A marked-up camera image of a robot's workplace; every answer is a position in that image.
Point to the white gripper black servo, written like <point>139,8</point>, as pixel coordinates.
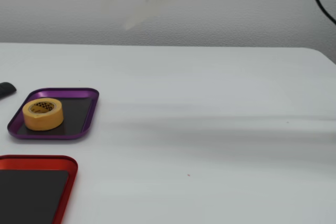
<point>139,6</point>

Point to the yellow tape roll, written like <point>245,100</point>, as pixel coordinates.
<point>43,116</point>

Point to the purple metal tray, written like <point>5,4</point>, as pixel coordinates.
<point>76,119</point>

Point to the black object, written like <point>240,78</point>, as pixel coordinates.
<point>6,89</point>

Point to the red metal tray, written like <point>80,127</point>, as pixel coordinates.
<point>34,190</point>

